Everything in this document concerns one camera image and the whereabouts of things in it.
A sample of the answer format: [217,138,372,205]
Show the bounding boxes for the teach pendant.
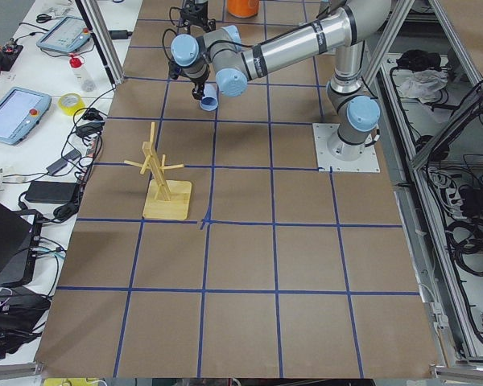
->
[0,87,52,145]
[36,16,90,54]

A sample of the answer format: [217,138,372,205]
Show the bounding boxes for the yellow tape roll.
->
[58,92,85,116]

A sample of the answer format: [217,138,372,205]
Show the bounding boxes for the red-capped squeeze bottle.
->
[69,54,97,92]

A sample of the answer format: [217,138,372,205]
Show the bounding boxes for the light blue plastic cup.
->
[199,84,218,112]

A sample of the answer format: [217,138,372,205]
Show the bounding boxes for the white crumpled cloth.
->
[398,69,448,103]

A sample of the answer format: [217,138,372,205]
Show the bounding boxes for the near teach pendant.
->
[0,87,52,145]

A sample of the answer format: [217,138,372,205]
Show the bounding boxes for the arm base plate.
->
[312,123,380,173]

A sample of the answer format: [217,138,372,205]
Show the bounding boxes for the aluminium frame post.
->
[75,0,125,86]

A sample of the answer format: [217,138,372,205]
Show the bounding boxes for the tangled black cables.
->
[18,86,118,226]

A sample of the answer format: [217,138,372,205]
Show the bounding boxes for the black laptop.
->
[0,203,42,288]

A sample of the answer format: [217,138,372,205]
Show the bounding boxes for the wooden cup rack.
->
[124,122,192,220]

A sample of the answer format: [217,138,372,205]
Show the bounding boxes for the black power brick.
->
[25,181,78,204]

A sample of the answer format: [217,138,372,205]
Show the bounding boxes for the far teach pendant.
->
[36,16,90,54]

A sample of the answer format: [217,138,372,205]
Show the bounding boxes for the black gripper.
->
[183,55,210,101]

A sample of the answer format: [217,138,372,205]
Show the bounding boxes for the black power adapter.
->
[109,30,133,40]

